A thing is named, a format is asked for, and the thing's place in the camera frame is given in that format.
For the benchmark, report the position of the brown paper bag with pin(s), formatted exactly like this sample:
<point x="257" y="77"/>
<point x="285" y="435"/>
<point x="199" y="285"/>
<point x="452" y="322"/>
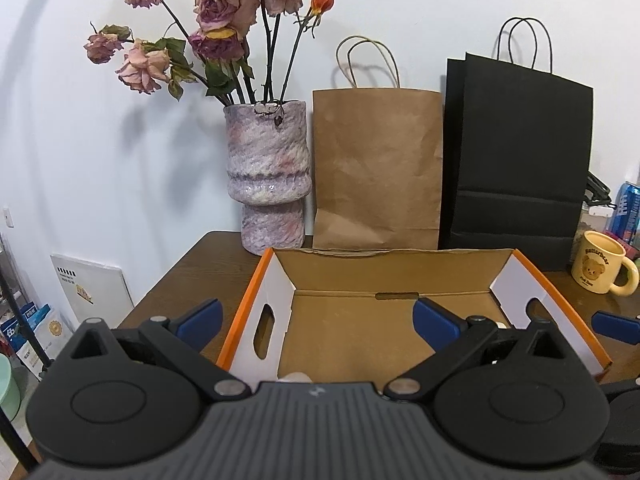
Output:
<point x="377" y="161"/>

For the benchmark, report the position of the white spray bottle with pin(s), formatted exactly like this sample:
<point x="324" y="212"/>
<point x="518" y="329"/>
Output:
<point x="296" y="378"/>

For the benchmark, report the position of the yellow bear mug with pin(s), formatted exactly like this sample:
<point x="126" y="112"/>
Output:
<point x="601" y="266"/>

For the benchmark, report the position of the blue white boxes on floor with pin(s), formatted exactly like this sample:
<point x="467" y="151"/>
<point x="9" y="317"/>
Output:
<point x="49" y="328"/>

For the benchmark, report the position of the blue soda can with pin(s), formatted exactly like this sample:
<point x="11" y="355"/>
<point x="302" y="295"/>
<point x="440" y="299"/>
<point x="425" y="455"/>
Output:
<point x="625" y="218"/>

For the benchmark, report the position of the purple ceramic vase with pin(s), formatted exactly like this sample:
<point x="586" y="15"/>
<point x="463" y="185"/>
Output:
<point x="269" y="172"/>

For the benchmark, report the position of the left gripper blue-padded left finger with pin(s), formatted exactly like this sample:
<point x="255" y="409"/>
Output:
<point x="177" y="345"/>

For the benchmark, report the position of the dark red flat box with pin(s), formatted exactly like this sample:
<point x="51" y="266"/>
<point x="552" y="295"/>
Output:
<point x="631" y="252"/>

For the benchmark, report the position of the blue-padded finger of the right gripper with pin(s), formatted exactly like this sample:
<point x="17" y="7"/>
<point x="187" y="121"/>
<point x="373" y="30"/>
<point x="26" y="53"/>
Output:
<point x="616" y="327"/>

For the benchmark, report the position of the red cardboard pumpkin box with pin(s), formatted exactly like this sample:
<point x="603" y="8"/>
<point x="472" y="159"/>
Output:
<point x="347" y="316"/>

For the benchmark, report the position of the mint green bin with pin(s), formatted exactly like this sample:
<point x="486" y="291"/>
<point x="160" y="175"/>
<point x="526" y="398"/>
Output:
<point x="10" y="396"/>

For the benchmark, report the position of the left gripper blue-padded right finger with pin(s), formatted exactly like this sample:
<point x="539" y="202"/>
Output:
<point x="457" y="344"/>

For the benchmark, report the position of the dried rose bouquet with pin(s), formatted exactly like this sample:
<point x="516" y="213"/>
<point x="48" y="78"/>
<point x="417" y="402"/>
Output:
<point x="216" y="54"/>

